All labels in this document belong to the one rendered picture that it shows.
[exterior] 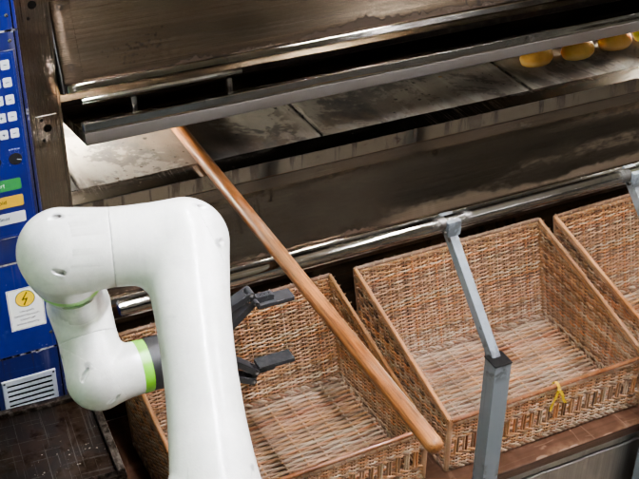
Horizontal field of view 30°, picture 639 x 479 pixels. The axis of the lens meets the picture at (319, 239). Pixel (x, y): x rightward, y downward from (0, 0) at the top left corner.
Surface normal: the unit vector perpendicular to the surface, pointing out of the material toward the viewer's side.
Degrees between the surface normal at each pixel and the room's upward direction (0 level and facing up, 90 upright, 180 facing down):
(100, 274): 92
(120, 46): 70
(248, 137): 0
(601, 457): 92
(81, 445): 0
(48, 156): 90
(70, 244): 47
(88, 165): 0
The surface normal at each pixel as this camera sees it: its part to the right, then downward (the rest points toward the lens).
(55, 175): 0.44, 0.49
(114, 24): 0.41, 0.18
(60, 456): 0.01, -0.84
